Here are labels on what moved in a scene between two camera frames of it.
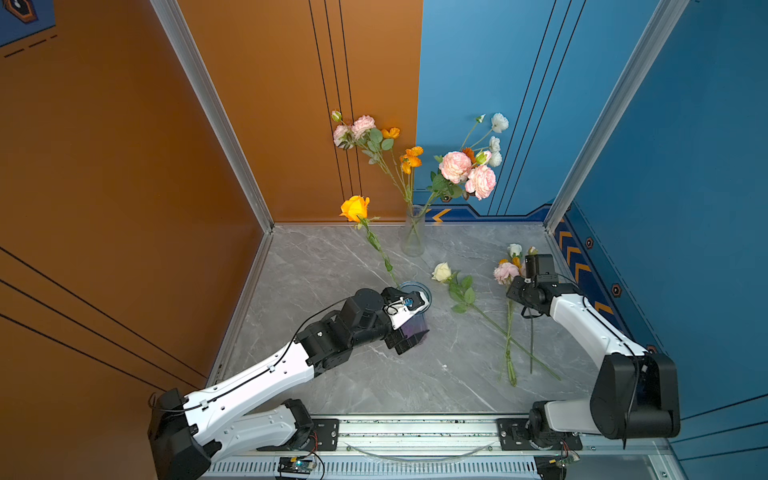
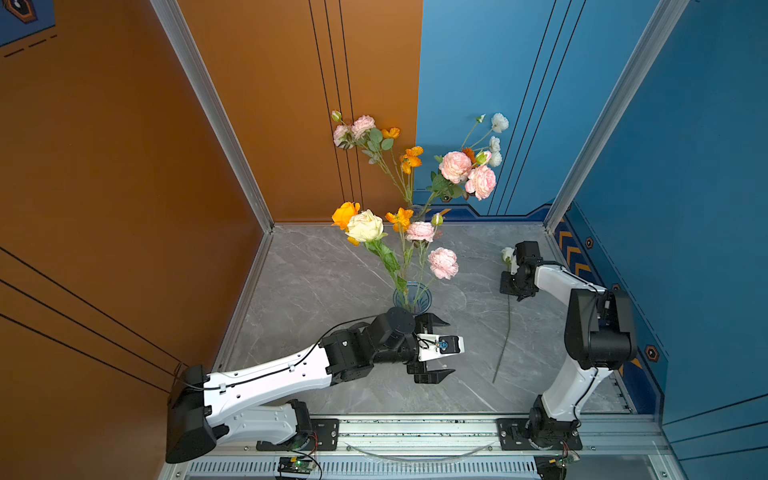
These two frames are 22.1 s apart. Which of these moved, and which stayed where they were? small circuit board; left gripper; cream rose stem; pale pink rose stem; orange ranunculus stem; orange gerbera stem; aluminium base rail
Moved: orange ranunculus stem; left gripper; cream rose stem
Stayed: orange gerbera stem; small circuit board; pale pink rose stem; aluminium base rail
